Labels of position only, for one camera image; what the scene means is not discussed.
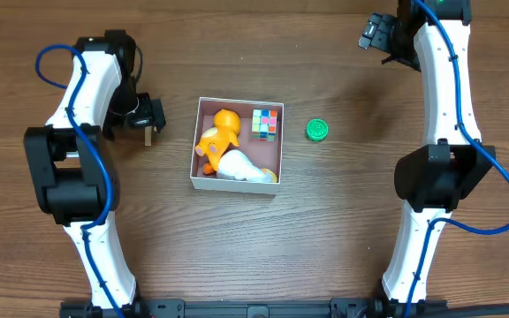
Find white wooden rattle drum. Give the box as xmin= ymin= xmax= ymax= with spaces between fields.
xmin=144 ymin=126 xmax=153 ymax=147

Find orange bear figurine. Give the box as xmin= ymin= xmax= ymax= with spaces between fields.
xmin=194 ymin=109 xmax=240 ymax=171

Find white plush duck orange feet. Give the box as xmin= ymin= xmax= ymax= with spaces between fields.
xmin=202 ymin=149 xmax=277 ymax=183

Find green round lid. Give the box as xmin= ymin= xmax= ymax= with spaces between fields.
xmin=306 ymin=118 xmax=329 ymax=142

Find multicolour puzzle cube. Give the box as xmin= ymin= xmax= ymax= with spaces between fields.
xmin=251 ymin=109 xmax=278 ymax=141

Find white cardboard box pink interior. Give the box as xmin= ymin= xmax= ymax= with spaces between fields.
xmin=190 ymin=97 xmax=285 ymax=195

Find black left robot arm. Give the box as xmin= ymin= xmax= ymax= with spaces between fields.
xmin=23 ymin=30 xmax=166 ymax=317

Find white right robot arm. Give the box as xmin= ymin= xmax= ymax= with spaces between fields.
xmin=359 ymin=0 xmax=491 ymax=305

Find black mounting rail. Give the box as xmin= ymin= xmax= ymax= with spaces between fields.
xmin=59 ymin=298 xmax=509 ymax=318

